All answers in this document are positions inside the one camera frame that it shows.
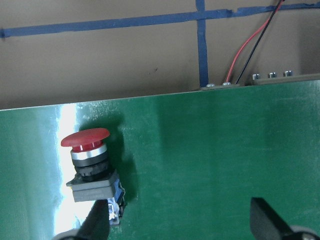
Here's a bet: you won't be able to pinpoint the red push button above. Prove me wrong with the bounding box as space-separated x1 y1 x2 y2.
60 128 126 226

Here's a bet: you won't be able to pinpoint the red black conveyor wires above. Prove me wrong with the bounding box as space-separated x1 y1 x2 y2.
226 0 286 85

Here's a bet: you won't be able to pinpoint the green conveyor belt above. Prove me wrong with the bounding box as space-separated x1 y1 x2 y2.
0 80 320 240

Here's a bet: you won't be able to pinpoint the brown paper table cover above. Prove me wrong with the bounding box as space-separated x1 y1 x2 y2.
0 0 320 109

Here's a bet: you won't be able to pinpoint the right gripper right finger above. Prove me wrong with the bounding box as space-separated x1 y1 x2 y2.
249 197 293 240

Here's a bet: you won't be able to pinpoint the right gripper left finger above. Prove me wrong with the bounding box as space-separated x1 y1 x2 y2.
76 200 110 240

